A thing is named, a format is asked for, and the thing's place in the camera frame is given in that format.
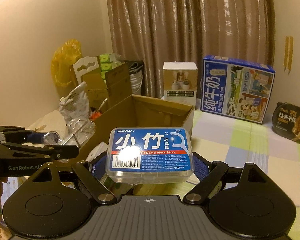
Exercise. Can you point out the black instant rice bowl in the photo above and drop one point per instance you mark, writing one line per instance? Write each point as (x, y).
(290, 122)

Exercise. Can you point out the yellow hanging ornament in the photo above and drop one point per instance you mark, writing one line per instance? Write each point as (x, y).
(288, 52)

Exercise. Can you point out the white cloth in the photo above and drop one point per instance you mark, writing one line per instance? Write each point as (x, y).
(50, 120)

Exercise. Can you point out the brown curtain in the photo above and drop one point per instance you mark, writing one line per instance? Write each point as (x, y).
(190, 30)

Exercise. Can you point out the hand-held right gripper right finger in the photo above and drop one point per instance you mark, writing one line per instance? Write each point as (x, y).
(201, 165)

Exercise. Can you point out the white printed plastic bag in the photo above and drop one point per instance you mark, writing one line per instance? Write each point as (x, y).
(73, 102)

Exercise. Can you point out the white cardboard hanger card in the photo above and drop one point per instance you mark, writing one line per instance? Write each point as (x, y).
(86, 65)

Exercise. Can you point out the clear dental floss box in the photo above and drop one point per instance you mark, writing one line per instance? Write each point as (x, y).
(150, 152)

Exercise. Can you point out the checked tablecloth desktop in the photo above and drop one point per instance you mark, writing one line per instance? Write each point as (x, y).
(240, 142)

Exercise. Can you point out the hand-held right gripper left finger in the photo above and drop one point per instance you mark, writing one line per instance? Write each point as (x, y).
(97, 166)

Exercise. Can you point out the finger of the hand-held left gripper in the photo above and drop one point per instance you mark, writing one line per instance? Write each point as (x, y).
(65, 152)
(35, 135)

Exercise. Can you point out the yellow plastic bag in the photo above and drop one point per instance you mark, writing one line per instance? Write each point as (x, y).
(65, 62)

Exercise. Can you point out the blue milk carton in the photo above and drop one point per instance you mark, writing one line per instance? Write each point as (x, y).
(215, 92)

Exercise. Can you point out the brown cardboard carton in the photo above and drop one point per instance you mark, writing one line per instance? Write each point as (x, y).
(115, 85)

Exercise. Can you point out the brown cardboard box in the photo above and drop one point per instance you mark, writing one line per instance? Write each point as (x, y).
(160, 112)

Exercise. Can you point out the white product box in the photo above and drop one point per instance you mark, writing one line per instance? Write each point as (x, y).
(180, 85)

